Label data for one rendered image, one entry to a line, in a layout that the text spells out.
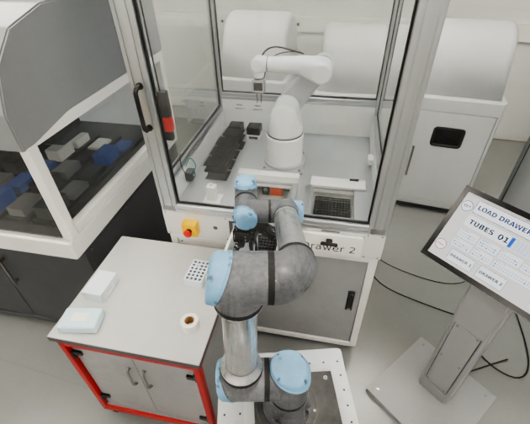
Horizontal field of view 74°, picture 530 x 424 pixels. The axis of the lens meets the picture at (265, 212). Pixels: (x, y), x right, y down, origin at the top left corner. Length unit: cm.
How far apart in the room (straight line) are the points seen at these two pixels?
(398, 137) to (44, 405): 220
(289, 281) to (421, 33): 82
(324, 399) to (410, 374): 106
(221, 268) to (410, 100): 84
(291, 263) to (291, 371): 41
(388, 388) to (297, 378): 121
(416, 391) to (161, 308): 141
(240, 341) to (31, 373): 187
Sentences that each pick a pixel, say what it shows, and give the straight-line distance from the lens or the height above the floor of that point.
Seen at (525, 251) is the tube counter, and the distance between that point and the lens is 149.
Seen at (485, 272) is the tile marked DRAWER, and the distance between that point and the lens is 149.
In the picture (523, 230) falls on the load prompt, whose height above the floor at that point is 115.
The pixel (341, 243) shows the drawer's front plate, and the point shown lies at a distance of 159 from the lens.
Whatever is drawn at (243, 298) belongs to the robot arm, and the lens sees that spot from 74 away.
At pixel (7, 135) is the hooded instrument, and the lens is 154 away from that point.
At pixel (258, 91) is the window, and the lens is 130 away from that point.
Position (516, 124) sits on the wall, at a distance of 496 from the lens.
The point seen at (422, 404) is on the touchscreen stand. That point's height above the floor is 4.
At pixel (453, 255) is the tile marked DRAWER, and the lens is 151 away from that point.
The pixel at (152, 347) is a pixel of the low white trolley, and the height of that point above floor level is 76.
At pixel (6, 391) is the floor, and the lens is 262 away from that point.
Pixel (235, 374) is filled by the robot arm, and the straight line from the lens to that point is 102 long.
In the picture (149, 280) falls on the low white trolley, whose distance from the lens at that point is 168.
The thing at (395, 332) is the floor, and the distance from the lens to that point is 246.
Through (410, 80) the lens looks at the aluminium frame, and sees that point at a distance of 125.
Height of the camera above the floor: 198
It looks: 39 degrees down
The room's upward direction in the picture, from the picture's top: 1 degrees counter-clockwise
